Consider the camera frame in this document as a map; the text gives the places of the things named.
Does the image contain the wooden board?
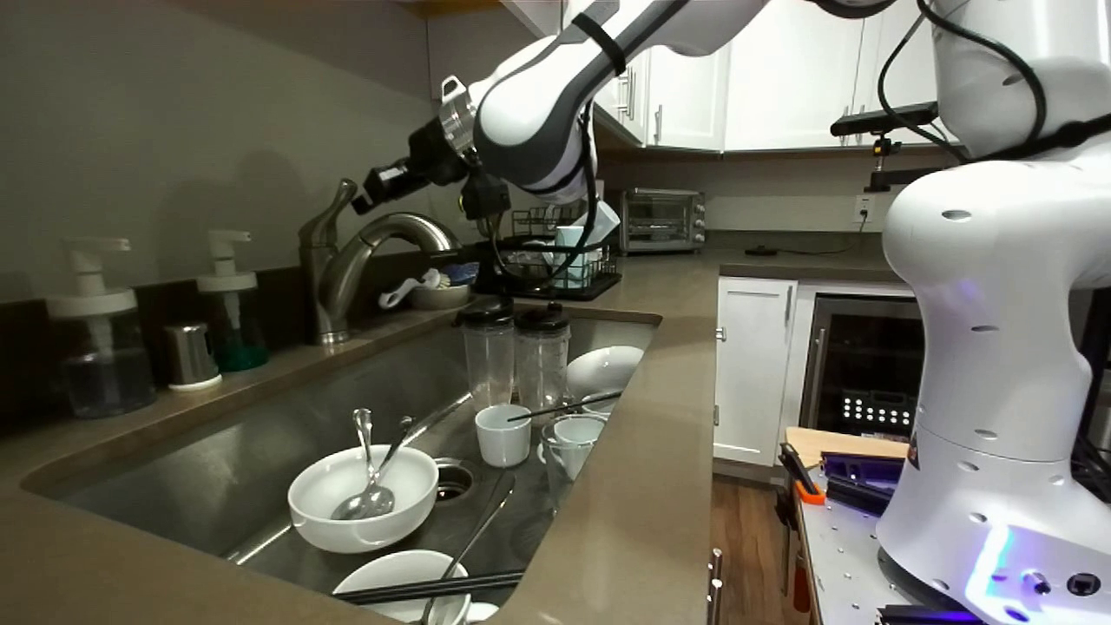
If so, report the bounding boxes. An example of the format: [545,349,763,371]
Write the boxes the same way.
[785,425,914,468]

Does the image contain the chrome kitchen faucet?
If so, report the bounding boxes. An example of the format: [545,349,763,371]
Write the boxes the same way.
[311,210,459,350]

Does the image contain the grey robot mounting table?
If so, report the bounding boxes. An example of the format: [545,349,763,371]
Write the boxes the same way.
[791,489,984,625]

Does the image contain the black chopstick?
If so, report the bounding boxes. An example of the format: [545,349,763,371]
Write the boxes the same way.
[335,572,526,607]
[334,565,526,596]

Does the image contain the white tilted bowl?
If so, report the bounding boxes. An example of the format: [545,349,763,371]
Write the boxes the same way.
[560,342,649,403]

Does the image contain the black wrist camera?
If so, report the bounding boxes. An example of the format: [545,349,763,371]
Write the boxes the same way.
[459,170,512,226]

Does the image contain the small bowl with sponge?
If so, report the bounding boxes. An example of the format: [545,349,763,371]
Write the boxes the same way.
[376,265,472,317]

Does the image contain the white mug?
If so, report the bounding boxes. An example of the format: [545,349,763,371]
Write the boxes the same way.
[545,410,607,482]

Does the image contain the pale cup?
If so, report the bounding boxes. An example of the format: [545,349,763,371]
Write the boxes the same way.
[547,220,593,293]

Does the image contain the black beverage cooler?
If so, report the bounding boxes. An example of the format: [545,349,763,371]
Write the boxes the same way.
[795,288,930,440]

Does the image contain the silver toaster oven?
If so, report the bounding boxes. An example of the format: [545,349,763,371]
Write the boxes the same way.
[619,183,712,256]

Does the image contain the white plate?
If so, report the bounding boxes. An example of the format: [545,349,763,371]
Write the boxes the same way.
[330,546,475,625]

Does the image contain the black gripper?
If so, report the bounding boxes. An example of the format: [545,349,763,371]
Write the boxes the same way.
[348,116,475,220]

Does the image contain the white upper cabinets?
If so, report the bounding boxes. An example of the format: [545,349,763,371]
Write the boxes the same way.
[496,0,965,160]

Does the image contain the white cup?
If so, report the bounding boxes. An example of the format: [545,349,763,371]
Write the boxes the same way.
[472,398,536,471]

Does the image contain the black camera on stand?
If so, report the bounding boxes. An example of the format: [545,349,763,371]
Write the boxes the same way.
[825,96,947,196]

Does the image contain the small metal cup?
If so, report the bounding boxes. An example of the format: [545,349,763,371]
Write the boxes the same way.
[161,321,226,396]

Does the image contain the white deep bowl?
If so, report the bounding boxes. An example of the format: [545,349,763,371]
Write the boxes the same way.
[283,440,443,559]

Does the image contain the sink drain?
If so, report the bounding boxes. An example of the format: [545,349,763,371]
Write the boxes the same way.
[431,454,483,507]

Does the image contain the clear jar black lid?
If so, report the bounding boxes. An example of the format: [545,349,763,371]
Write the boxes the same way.
[509,303,575,410]
[454,300,519,410]

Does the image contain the white lower cabinet door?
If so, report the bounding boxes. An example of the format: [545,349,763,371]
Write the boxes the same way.
[712,276,803,468]

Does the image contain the soap dispenser teal liquid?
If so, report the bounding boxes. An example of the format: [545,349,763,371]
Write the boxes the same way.
[189,226,271,374]

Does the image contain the metal spoon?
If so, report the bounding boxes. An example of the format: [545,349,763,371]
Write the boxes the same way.
[330,403,401,526]

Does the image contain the brushed steel faucet handle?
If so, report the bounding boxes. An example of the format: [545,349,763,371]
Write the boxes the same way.
[295,175,364,256]

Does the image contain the black wire dish rack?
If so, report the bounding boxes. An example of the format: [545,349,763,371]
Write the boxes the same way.
[490,220,624,306]

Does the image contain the metal utensil with dark handle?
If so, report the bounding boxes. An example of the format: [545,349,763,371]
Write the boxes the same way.
[503,384,624,425]

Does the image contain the long metal utensil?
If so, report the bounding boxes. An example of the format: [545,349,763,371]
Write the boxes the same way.
[387,390,479,462]

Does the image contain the clear soap dispenser blue liquid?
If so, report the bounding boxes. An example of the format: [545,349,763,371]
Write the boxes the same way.
[45,236,155,420]

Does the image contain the metal cabinet handle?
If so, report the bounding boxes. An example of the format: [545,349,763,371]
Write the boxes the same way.
[704,546,730,625]

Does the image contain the orange handled tool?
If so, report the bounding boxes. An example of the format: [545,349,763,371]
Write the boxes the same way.
[773,438,834,512]

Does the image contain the stainless steel sink basin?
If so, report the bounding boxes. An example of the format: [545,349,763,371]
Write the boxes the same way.
[21,310,663,625]

